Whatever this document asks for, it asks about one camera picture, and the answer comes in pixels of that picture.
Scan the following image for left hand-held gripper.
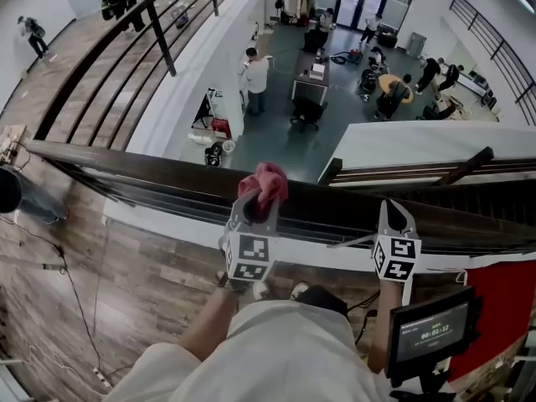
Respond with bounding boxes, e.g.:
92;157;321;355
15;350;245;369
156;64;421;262
218;189;281;283

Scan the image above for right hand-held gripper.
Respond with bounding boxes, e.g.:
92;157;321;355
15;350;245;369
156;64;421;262
371;198;422;285

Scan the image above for pink cloth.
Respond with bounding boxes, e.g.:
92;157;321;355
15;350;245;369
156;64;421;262
237;161;290;220

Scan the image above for dark wooden handrail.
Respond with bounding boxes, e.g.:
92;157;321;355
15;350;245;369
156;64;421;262
25;0;536;255

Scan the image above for person's right forearm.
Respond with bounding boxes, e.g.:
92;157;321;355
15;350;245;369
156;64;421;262
366;281;405;375

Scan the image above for person's left forearm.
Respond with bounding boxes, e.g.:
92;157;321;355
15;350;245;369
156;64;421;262
177;285;240;363

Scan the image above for black metal balcony railing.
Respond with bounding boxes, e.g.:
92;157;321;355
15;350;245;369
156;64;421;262
447;0;536;128

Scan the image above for black white patterned bag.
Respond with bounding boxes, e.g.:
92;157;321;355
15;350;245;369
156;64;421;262
204;142;225;168

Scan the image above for white staircase balustrade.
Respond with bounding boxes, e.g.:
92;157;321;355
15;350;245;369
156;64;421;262
317;120;536;187

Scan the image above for red crate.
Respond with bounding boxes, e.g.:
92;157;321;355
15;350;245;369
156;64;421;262
210;118;233;140

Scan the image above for person's black trousers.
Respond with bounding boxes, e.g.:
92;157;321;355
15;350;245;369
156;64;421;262
296;285;350;319

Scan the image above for black monitor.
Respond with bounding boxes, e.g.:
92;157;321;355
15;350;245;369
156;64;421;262
384;286;482;388

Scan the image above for black office chair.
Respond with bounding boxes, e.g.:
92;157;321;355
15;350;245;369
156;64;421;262
289;96;329;133

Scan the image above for red panel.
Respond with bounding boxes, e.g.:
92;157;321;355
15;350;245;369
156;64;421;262
445;260;536;384

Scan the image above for person's white shirt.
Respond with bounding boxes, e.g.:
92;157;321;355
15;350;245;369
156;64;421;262
104;299;394;402

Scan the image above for gray rectangular table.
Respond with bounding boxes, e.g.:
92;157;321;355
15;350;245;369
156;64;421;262
291;50;332;109

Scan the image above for round orange rug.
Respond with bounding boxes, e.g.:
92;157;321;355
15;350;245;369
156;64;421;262
377;73;415;105

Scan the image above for black monitor stand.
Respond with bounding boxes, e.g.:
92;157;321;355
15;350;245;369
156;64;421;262
389;368;458;402

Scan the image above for red vacuum cleaner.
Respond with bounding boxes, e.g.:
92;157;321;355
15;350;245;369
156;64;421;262
330;47;365;65

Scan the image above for gray tall bin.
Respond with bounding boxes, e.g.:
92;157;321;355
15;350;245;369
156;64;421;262
407;31;428;58

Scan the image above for white coats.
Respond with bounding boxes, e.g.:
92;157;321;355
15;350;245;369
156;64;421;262
273;0;318;28

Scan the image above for light wooden table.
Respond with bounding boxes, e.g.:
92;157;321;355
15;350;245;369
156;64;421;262
0;124;28;166

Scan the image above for dark wrist strap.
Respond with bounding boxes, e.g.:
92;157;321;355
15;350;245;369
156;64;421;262
214;269;248;293

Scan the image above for black tether cable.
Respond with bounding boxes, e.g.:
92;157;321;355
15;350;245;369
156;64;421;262
345;289;382;346

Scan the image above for black floor cable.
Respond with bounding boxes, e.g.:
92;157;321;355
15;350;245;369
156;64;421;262
0;213;136;384

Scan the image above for white floor cable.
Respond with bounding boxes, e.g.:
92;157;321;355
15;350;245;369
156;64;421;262
0;343;109;398

